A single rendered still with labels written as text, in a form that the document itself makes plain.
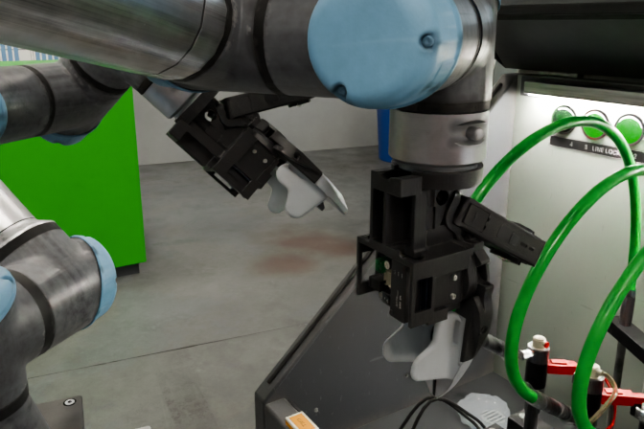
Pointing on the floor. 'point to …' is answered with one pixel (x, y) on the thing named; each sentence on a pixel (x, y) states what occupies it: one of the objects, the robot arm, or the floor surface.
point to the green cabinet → (84, 183)
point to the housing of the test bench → (593, 77)
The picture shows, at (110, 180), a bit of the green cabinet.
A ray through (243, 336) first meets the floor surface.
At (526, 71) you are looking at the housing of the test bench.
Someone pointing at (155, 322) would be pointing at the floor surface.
